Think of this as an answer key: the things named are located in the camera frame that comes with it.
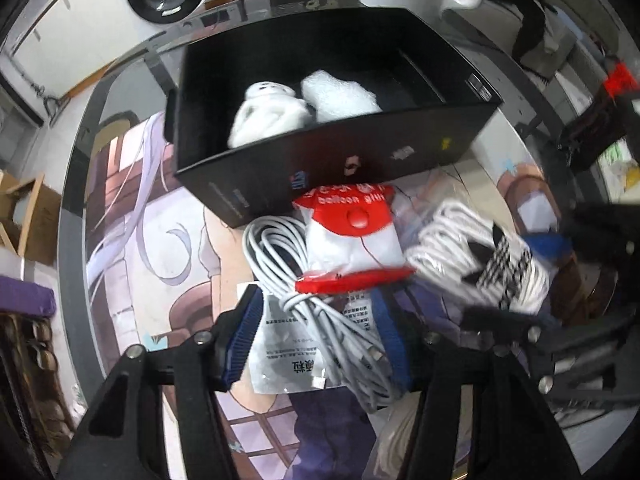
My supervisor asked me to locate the black cardboard box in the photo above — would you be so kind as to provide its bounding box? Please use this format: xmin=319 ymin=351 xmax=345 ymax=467
xmin=165 ymin=7 xmax=503 ymax=228

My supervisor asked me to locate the white foam wrap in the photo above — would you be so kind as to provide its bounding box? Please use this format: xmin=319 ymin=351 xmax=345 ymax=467
xmin=300 ymin=71 xmax=384 ymax=124

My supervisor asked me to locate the purple mat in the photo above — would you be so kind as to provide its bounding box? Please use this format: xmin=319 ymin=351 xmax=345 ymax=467
xmin=0 ymin=275 xmax=57 ymax=318

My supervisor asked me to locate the printed table mat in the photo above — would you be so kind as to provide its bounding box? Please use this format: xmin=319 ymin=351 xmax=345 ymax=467
xmin=84 ymin=110 xmax=623 ymax=480

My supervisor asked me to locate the red and white packet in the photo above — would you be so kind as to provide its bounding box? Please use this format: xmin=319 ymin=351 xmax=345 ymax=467
xmin=294 ymin=182 xmax=417 ymax=295

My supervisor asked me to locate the white washing machine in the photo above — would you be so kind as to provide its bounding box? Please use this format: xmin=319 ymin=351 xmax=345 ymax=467
xmin=0 ymin=0 xmax=221 ymax=111

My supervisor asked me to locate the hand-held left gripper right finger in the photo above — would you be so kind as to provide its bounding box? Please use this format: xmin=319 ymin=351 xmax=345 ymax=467
xmin=375 ymin=290 xmax=583 ymax=480

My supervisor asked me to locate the brown cardboard box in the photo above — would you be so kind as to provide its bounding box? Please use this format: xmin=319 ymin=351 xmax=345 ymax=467
xmin=0 ymin=170 xmax=63 ymax=267

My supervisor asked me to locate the silver foil packet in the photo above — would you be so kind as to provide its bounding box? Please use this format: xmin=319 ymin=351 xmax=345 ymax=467
xmin=236 ymin=282 xmax=373 ymax=394

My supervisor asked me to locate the grey cloth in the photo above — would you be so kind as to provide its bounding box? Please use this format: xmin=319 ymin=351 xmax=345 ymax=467
xmin=542 ymin=9 xmax=577 ymax=57

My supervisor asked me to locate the white cable coil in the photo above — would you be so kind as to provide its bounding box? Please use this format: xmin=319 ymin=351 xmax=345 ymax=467
xmin=243 ymin=216 xmax=403 ymax=413

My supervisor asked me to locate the white cable bundle checkered strap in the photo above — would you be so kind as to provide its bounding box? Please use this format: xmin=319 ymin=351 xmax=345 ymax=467
xmin=405 ymin=199 xmax=551 ymax=316

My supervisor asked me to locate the white plush toy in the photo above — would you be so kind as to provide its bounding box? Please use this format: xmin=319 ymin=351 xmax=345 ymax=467
xmin=227 ymin=81 xmax=312 ymax=149

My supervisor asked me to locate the black cloth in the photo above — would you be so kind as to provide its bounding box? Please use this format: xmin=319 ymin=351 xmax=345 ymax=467
xmin=512 ymin=0 xmax=560 ymax=62

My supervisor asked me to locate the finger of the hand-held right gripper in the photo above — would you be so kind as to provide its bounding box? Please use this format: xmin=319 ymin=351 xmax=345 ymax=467
xmin=460 ymin=306 xmax=638 ymax=413
xmin=522 ymin=200 xmax=640 ymax=273

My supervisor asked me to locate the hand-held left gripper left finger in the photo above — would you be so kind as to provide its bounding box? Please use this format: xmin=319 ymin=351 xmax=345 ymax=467
xmin=55 ymin=285 xmax=266 ymax=480

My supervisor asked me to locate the translucent plastic bag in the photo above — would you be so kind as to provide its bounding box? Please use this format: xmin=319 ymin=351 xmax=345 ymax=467
xmin=374 ymin=394 xmax=473 ymax=480

